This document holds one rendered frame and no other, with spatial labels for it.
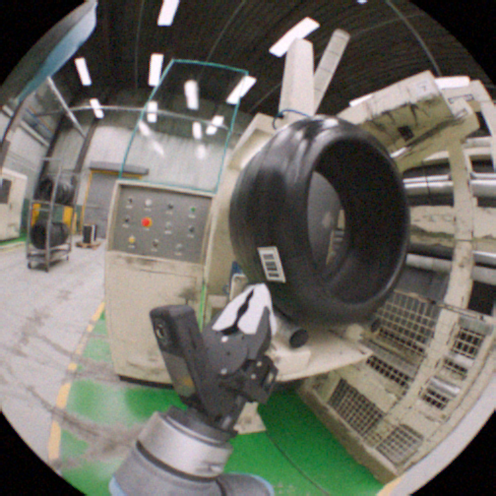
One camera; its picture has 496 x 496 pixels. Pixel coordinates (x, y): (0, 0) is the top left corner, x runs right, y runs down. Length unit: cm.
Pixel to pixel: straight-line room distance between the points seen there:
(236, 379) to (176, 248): 89
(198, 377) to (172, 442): 7
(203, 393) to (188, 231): 90
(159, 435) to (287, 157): 41
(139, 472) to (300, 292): 36
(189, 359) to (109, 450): 108
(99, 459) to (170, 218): 138
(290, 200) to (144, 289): 87
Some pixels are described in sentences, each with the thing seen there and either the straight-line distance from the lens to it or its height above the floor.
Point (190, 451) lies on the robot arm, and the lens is 19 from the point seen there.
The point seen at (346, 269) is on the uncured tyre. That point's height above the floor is 103.
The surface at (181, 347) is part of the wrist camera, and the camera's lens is 16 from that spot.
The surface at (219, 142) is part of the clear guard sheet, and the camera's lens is 111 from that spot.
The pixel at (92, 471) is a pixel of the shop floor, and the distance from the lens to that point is 119.
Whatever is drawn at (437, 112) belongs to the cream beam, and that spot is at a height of 164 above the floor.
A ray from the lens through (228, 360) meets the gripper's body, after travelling 20.
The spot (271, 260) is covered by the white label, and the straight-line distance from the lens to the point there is 33.
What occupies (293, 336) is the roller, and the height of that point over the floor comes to 91.
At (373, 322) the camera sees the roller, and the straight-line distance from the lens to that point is 60.
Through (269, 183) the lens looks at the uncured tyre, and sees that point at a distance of 34.
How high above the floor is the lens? 108
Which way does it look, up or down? 3 degrees down
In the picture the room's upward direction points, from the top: 10 degrees clockwise
